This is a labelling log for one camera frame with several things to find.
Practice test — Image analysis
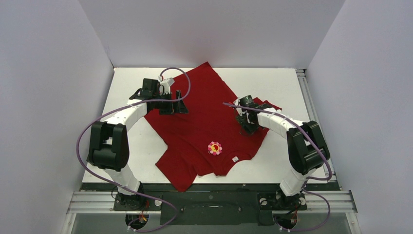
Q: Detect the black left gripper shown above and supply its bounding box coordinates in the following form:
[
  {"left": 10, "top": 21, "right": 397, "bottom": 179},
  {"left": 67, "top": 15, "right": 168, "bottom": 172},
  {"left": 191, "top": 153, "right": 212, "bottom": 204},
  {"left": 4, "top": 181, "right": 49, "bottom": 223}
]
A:
[{"left": 152, "top": 91, "right": 188, "bottom": 116}]

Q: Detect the red t-shirt garment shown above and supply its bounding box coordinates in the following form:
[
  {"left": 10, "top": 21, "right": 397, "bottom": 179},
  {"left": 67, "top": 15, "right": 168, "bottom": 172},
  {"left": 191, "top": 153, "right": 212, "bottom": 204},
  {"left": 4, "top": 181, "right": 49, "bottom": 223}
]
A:
[{"left": 145, "top": 62, "right": 268, "bottom": 192}]

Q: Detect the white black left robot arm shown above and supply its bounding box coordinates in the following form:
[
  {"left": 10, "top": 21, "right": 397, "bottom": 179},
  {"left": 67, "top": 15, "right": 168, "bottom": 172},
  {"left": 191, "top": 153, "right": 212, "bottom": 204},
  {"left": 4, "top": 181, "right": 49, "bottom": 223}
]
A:
[{"left": 87, "top": 78, "right": 188, "bottom": 210}]

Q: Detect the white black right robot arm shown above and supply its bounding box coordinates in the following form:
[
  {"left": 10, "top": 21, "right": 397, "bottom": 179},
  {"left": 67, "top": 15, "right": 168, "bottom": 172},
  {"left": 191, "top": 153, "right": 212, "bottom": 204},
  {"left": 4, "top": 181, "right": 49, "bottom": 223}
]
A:
[{"left": 234, "top": 96, "right": 330, "bottom": 208}]

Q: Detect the pink flower brooch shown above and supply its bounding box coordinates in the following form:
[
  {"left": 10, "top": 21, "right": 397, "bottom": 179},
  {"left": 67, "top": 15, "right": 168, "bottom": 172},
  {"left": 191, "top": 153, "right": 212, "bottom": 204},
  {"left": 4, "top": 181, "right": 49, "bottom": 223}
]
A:
[{"left": 207, "top": 141, "right": 223, "bottom": 156}]

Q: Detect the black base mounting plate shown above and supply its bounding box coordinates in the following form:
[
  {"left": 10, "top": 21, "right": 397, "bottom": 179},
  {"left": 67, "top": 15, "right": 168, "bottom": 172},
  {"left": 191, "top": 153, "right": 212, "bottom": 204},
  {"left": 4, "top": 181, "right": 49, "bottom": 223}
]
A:
[{"left": 111, "top": 183, "right": 307, "bottom": 225}]

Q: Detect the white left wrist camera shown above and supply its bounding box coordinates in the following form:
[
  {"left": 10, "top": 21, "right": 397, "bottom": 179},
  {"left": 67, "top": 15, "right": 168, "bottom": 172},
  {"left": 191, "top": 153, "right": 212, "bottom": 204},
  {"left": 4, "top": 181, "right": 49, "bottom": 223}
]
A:
[{"left": 158, "top": 76, "right": 175, "bottom": 95}]

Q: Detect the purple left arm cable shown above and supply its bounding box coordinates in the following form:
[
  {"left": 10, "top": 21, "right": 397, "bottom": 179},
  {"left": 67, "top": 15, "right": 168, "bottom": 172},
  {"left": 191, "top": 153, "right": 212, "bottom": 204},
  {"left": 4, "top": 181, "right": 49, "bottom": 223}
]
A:
[{"left": 75, "top": 67, "right": 191, "bottom": 233}]

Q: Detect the right side aluminium rail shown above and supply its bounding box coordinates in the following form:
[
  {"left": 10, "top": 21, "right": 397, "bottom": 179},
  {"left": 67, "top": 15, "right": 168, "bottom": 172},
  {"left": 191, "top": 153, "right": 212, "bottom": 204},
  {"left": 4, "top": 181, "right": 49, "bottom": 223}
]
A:
[{"left": 296, "top": 69, "right": 342, "bottom": 190}]

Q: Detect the aluminium frame rail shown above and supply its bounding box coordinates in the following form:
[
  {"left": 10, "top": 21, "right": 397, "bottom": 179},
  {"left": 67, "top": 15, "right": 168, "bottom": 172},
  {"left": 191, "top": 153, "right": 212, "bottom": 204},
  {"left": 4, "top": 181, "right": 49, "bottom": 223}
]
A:
[{"left": 67, "top": 191, "right": 357, "bottom": 214}]

